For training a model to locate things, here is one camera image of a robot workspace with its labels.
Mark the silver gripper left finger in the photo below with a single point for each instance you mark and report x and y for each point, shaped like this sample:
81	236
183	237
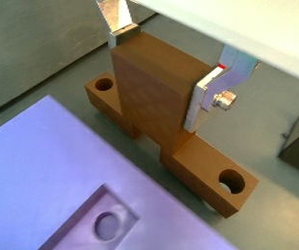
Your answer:
120	26

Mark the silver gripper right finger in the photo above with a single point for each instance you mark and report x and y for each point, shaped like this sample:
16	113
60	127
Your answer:
211	91

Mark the brown T-shaped block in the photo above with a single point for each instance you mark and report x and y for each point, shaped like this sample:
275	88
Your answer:
144	97

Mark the purple base board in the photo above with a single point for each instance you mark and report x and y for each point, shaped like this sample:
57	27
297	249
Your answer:
72	195

